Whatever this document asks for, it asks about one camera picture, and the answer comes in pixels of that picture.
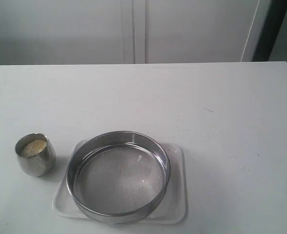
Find round steel mesh sieve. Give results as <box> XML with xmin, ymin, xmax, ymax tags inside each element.
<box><xmin>66</xmin><ymin>131</ymin><xmax>171</xmax><ymax>224</ymax></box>

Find rice and millet grains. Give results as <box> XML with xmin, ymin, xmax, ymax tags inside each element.
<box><xmin>20</xmin><ymin>139</ymin><xmax>47</xmax><ymax>157</ymax></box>

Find stainless steel cup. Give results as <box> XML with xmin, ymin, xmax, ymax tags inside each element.
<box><xmin>15</xmin><ymin>133</ymin><xmax>56</xmax><ymax>177</ymax></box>

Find white plastic tray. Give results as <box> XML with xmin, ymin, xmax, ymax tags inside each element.
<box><xmin>52</xmin><ymin>143</ymin><xmax>187</xmax><ymax>225</ymax></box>

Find white cabinet doors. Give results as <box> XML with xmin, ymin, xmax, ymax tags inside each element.
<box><xmin>0</xmin><ymin>0</ymin><xmax>270</xmax><ymax>65</ymax></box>

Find dark grey post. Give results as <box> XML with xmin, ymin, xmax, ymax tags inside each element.
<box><xmin>252</xmin><ymin>0</ymin><xmax>287</xmax><ymax>62</ymax></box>

